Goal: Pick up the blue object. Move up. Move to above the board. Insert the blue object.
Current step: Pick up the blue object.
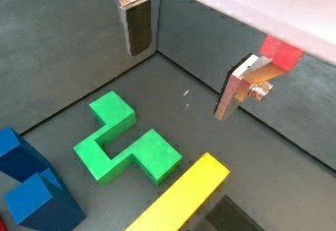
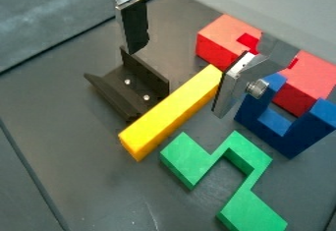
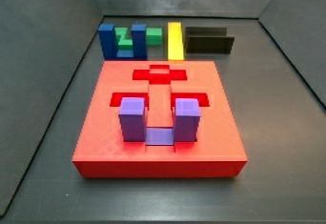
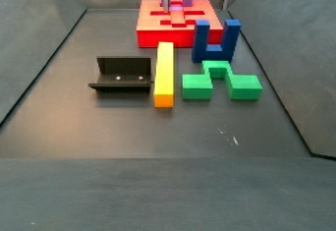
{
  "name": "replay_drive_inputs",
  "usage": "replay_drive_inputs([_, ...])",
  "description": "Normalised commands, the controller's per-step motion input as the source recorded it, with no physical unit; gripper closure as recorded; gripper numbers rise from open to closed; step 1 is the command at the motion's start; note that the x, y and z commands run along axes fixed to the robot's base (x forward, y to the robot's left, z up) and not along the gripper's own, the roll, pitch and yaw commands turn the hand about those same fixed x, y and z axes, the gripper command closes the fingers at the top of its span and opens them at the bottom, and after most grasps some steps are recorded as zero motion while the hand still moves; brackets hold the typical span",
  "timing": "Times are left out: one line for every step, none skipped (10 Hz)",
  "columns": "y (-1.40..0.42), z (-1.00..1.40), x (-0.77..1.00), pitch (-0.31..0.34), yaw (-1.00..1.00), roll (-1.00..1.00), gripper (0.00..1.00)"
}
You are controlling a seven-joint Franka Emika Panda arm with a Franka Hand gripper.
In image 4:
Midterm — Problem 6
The blue U-shaped block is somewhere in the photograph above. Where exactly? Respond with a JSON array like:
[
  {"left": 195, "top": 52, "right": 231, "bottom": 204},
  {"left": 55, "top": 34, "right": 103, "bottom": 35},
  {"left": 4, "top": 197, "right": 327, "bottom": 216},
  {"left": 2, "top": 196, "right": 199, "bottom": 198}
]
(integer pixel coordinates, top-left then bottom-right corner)
[{"left": 192, "top": 20, "right": 242, "bottom": 63}]

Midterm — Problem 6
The red slotted board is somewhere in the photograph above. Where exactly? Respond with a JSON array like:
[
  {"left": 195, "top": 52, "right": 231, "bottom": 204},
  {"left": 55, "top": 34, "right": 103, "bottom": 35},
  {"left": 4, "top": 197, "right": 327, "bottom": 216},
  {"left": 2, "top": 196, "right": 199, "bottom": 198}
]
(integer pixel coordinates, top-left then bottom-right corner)
[{"left": 136, "top": 0, "right": 223, "bottom": 48}]

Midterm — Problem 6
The yellow long bar block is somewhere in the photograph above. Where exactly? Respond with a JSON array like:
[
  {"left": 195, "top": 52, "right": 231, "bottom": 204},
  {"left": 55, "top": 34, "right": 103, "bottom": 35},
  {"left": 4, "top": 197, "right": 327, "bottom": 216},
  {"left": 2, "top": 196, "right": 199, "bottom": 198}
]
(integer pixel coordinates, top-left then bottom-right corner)
[{"left": 154, "top": 42, "right": 175, "bottom": 108}]

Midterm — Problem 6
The black angled bracket stand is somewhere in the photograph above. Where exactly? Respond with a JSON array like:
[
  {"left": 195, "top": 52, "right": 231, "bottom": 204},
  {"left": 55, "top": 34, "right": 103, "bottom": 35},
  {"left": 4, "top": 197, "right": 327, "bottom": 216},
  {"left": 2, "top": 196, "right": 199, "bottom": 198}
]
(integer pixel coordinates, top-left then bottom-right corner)
[{"left": 88, "top": 56, "right": 152, "bottom": 92}]

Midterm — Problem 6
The green stepped block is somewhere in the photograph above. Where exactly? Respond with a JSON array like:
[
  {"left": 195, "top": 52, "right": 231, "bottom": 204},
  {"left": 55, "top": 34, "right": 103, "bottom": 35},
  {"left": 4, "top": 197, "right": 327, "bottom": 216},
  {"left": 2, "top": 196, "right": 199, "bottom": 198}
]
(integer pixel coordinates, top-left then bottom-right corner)
[{"left": 182, "top": 60, "right": 263, "bottom": 100}]

